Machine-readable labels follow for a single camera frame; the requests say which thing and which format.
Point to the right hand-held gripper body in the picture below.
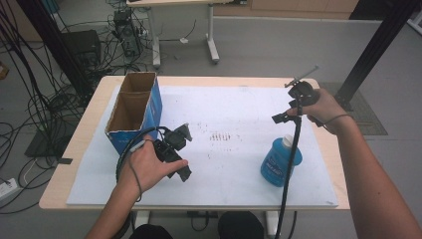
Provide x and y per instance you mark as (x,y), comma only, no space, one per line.
(305,93)

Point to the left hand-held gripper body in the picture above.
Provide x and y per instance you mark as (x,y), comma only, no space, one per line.
(170,141)

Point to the blue cardboard box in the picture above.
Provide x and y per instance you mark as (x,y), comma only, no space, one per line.
(149,113)

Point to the blue plastic bottle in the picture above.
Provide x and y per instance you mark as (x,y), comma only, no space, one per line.
(275,162)

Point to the person's right hand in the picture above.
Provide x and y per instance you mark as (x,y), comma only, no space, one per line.
(326,111)

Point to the person's left hand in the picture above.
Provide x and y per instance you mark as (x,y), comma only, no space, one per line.
(144,166)

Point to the white table mat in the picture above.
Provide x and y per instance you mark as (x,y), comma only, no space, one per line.
(225,176)

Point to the person's left leg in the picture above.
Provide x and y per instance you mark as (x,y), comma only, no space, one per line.
(151,232)

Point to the person's leg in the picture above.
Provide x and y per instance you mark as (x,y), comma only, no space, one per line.
(240,225)
(151,232)

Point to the person's right leg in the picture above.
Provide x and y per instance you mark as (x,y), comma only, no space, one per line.
(240,225)

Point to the light wooden table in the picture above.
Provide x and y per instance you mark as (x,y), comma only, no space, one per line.
(79,156)

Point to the small white adapter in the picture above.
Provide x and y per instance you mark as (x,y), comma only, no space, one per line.
(184,40)

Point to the black tape piece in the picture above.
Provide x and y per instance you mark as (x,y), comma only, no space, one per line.
(65,161)

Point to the white background desk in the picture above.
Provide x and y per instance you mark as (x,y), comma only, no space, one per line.
(210,33)

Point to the black equipment box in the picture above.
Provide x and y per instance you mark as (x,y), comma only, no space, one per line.
(81,45)

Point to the white power strip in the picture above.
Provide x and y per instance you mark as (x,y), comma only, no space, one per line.
(7,189)

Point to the small brown box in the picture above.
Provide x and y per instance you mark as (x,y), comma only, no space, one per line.
(3,70)

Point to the black metal post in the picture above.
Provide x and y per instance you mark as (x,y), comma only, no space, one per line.
(375,46)
(53,43)

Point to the black floor base plate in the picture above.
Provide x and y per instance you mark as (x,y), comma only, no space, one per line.
(40,146)

